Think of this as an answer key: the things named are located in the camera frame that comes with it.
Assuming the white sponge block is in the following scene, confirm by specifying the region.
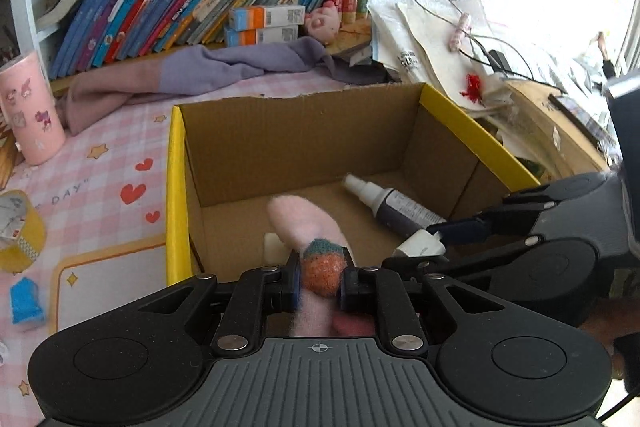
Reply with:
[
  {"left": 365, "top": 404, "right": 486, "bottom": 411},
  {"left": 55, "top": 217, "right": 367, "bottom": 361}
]
[{"left": 262, "top": 232, "right": 291, "bottom": 265}]

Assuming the pink plush toy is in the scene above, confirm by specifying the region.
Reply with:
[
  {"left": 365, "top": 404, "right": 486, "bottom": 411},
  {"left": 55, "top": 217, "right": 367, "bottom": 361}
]
[{"left": 267, "top": 195, "right": 375, "bottom": 338}]

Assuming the white spray bottle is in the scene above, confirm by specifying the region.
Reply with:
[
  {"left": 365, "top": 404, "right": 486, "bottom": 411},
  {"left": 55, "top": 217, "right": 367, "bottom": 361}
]
[{"left": 343, "top": 174, "right": 445, "bottom": 239}]

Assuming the blue object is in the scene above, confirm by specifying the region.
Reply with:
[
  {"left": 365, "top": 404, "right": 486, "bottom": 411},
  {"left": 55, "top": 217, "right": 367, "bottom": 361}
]
[{"left": 10, "top": 277, "right": 46, "bottom": 329}]

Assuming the yellow tape roll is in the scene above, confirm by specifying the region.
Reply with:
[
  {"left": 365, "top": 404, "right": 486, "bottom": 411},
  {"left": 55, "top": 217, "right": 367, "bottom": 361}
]
[{"left": 0, "top": 190, "right": 47, "bottom": 274}]

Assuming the small white charger plug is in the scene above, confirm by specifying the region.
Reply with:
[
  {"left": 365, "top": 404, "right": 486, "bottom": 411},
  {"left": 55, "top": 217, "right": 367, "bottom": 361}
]
[{"left": 393, "top": 229, "right": 446, "bottom": 258}]

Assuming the person right hand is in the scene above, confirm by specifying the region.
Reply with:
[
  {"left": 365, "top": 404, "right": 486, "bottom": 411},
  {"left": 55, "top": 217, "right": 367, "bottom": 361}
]
[{"left": 579, "top": 298, "right": 640, "bottom": 351}]

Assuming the black smartphone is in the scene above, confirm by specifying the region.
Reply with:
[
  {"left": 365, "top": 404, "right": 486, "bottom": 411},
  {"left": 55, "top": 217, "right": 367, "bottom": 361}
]
[{"left": 548, "top": 94, "right": 616, "bottom": 153}]

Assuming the yellow cardboard box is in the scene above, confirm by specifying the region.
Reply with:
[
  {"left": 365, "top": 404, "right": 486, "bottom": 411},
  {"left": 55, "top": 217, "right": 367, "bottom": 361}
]
[{"left": 166, "top": 83, "right": 537, "bottom": 283}]

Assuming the pink checkered tablecloth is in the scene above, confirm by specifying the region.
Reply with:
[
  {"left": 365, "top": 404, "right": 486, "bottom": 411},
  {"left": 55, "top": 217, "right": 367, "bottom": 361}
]
[{"left": 0, "top": 70, "right": 352, "bottom": 427}]

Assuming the white paper bags stack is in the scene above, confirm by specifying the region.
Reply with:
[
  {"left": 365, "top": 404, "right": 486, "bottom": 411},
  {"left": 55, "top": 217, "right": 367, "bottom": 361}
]
[{"left": 368, "top": 0, "right": 512, "bottom": 117}]

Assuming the lower orange white box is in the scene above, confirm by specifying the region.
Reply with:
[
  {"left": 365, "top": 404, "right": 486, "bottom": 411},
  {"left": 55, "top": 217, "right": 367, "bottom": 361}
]
[{"left": 224, "top": 25, "right": 298, "bottom": 48}]

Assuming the orange white box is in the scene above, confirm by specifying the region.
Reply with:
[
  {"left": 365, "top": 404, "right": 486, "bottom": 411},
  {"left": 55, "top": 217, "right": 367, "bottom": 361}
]
[
  {"left": 224, "top": 25, "right": 298, "bottom": 48},
  {"left": 228, "top": 4, "right": 306, "bottom": 31}
]

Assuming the pink purple cloth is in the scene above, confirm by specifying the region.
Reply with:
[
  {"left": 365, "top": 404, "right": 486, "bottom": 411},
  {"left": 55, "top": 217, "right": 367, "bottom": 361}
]
[{"left": 55, "top": 37, "right": 392, "bottom": 135}]

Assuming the pink pig plush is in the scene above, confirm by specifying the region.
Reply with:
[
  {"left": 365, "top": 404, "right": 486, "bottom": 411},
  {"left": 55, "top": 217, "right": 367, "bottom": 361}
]
[{"left": 304, "top": 1, "right": 342, "bottom": 46}]

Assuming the upper orange white box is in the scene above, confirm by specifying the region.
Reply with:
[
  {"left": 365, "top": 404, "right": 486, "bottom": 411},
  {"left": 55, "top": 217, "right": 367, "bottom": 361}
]
[{"left": 228, "top": 4, "right": 306, "bottom": 31}]

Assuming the pink cylindrical container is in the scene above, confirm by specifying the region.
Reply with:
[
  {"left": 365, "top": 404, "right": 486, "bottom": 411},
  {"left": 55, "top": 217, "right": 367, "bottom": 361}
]
[{"left": 1, "top": 51, "right": 66, "bottom": 166}]

